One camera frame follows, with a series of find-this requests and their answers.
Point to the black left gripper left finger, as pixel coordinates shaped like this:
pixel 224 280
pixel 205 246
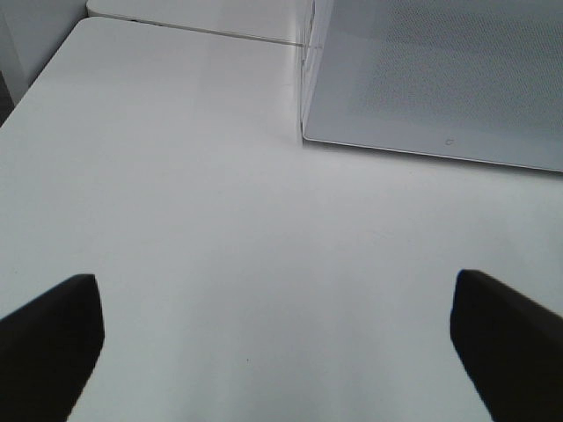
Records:
pixel 49 348

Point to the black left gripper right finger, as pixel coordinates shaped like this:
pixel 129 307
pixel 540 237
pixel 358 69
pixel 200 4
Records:
pixel 510 348

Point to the white microwave door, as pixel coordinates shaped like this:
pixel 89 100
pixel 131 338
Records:
pixel 472 80

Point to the white microwave oven body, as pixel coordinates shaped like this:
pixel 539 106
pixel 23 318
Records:
pixel 313 35

